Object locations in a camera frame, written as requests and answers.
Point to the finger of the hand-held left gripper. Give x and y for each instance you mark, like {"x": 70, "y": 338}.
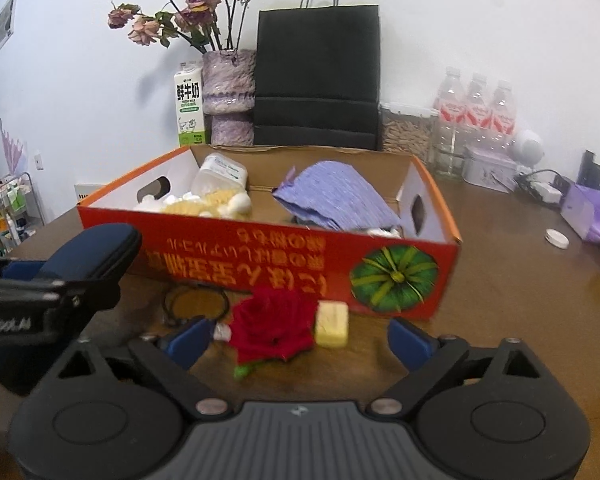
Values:
{"x": 22, "y": 269}
{"x": 30, "y": 294}

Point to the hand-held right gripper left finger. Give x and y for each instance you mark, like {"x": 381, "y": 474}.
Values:
{"x": 190, "y": 342}

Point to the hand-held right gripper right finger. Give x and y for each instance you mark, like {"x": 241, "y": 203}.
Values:
{"x": 410, "y": 342}

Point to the red fabric rose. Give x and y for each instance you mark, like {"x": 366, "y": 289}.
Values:
{"x": 270, "y": 330}

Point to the dark blue zip case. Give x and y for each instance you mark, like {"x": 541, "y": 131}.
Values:
{"x": 105, "y": 255}

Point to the red cardboard box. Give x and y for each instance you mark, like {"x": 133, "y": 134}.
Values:
{"x": 280, "y": 270}

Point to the white and yellow plush sheep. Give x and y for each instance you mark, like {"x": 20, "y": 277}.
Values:
{"x": 195, "y": 205}

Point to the purple fabric pouch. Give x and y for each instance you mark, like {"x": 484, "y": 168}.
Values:
{"x": 340, "y": 195}

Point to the white plastic container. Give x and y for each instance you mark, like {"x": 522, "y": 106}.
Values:
{"x": 220, "y": 170}

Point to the small white crumpled piece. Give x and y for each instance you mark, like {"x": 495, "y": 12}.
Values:
{"x": 223, "y": 332}

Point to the yellow rectangular block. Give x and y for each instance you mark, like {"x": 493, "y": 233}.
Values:
{"x": 331, "y": 325}

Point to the brown wooden desk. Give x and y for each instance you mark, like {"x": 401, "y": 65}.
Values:
{"x": 505, "y": 300}

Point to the small white round cap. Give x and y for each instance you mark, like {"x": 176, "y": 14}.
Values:
{"x": 556, "y": 238}

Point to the empty glass jar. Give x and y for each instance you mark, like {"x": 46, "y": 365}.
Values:
{"x": 447, "y": 165}

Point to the pale floral tin box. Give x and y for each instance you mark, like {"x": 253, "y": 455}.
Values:
{"x": 490, "y": 170}

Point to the white power strip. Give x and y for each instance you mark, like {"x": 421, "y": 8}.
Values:
{"x": 542, "y": 190}

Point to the clear snack container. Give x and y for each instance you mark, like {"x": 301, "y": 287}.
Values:
{"x": 407, "y": 132}

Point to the purple tissue pack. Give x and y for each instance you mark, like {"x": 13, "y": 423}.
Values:
{"x": 587, "y": 212}

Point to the white and green milk carton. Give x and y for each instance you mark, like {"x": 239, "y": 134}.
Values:
{"x": 191, "y": 105}

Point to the clear water bottle red label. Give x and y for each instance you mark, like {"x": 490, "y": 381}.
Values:
{"x": 502, "y": 115}
{"x": 450, "y": 110}
{"x": 478, "y": 112}

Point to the purple textured vase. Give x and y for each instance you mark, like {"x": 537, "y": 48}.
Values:
{"x": 230, "y": 95}

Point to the black upright device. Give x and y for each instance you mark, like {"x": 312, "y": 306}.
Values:
{"x": 590, "y": 167}

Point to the black paper bag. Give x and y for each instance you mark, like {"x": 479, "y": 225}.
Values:
{"x": 317, "y": 75}

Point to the dried pink roses bouquet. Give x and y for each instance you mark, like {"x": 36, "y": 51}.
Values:
{"x": 195, "y": 0}

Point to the white wall socket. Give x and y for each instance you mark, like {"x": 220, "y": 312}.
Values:
{"x": 39, "y": 161}

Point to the purple wall decoration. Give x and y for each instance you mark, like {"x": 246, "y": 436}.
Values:
{"x": 12, "y": 147}

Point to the white round camera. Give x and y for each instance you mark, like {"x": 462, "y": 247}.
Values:
{"x": 527, "y": 147}

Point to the wall poster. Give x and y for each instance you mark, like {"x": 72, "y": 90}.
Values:
{"x": 6, "y": 20}

